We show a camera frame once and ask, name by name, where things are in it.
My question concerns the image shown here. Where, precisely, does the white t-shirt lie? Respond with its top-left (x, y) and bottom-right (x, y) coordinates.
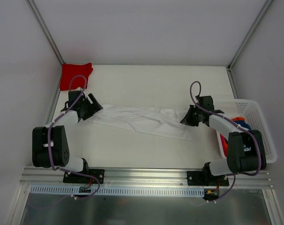
top-left (89, 105), bottom-right (192, 141)

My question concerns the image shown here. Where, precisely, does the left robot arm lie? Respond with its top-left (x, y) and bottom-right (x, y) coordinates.
top-left (32, 90), bottom-right (103, 183)

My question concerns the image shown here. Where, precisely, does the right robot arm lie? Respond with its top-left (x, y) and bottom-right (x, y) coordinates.
top-left (181, 95), bottom-right (267, 186)

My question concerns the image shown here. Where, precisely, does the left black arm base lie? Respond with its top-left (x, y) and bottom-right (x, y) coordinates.
top-left (63, 168), bottom-right (105, 184)

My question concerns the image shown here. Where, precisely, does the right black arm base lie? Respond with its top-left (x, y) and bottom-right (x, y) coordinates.
top-left (186, 171), bottom-right (229, 187)

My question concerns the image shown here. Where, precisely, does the red folded t-shirt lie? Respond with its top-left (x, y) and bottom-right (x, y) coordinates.
top-left (60, 63), bottom-right (93, 91)

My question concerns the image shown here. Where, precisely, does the white plastic laundry basket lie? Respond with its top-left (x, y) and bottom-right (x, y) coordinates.
top-left (214, 99), bottom-right (277, 164)

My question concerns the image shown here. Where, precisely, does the blue printed t-shirt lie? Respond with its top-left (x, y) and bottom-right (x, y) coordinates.
top-left (235, 118), bottom-right (252, 152)

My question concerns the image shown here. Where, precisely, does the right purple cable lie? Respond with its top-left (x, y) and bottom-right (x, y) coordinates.
top-left (189, 81), bottom-right (262, 204)

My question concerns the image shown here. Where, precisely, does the purple cable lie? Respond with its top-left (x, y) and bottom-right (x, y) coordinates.
top-left (189, 81), bottom-right (262, 204)
top-left (48, 75), bottom-right (101, 201)

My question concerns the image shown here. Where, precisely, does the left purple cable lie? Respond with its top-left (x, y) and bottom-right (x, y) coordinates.
top-left (48, 75), bottom-right (101, 201)

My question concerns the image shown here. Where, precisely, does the aluminium mounting rail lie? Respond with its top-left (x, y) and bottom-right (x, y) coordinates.
top-left (20, 166), bottom-right (274, 189)

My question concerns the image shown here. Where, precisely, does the white slotted cable duct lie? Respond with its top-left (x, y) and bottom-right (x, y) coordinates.
top-left (30, 185), bottom-right (205, 198)

